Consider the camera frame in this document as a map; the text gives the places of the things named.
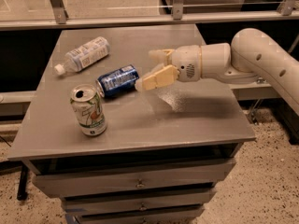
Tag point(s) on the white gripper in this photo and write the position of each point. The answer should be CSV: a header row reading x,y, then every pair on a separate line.
x,y
186,62

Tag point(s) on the blue pepsi can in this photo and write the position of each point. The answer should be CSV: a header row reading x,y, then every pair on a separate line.
x,y
117,81

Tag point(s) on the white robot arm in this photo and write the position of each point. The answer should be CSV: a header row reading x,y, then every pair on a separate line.
x,y
250,55

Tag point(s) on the white green 7up can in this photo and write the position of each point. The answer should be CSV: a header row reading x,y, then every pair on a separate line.
x,y
87,107

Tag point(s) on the clear plastic water bottle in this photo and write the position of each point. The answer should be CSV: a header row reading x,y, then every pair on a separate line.
x,y
82,57

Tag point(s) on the grey drawer cabinet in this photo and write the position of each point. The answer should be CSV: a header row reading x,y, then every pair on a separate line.
x,y
192,121

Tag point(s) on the top grey drawer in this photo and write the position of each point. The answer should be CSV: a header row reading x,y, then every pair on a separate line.
x,y
134,178

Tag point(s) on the grey drawer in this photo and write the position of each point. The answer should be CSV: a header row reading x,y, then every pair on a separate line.
x,y
138,202
145,217
134,178

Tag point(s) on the middle grey drawer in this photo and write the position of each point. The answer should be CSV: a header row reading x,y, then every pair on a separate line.
x,y
138,202

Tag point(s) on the bottom grey drawer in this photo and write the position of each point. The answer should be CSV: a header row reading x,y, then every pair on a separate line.
x,y
145,217

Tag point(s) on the grey metal railing frame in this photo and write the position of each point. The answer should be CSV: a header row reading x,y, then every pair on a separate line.
x,y
42,14

